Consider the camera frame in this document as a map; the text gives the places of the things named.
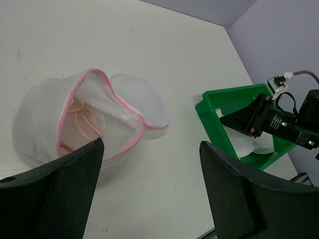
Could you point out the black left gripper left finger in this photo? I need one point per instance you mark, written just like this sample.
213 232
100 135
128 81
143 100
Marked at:
51 201

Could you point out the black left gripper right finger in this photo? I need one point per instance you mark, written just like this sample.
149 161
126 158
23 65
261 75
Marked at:
248 203

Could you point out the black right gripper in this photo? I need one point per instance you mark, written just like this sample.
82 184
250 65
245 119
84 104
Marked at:
262 115

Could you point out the white cloth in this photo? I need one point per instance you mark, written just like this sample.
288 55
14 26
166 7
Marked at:
245 145

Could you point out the pink beige bra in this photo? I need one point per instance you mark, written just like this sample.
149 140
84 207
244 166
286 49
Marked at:
80 127

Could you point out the mesh laundry bag pink trim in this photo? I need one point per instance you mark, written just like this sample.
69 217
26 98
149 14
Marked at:
58 116

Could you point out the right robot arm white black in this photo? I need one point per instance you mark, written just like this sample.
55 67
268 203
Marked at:
300 127

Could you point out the green plastic tray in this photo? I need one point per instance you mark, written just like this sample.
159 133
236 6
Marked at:
228 101

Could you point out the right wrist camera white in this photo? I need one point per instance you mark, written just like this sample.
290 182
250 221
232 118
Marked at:
278 84

